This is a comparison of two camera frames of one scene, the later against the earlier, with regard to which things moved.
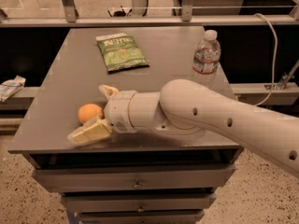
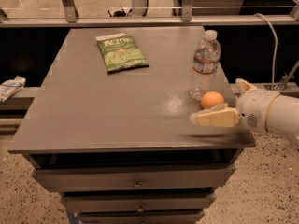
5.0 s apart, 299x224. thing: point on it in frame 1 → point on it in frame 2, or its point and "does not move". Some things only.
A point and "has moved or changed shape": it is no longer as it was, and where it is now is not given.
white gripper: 117,112 → 252,109
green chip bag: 120,51 does not move
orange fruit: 88,111 has moved or changed shape
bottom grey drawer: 141,217 does not move
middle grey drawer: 138,203 does not move
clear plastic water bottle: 206,59 does not move
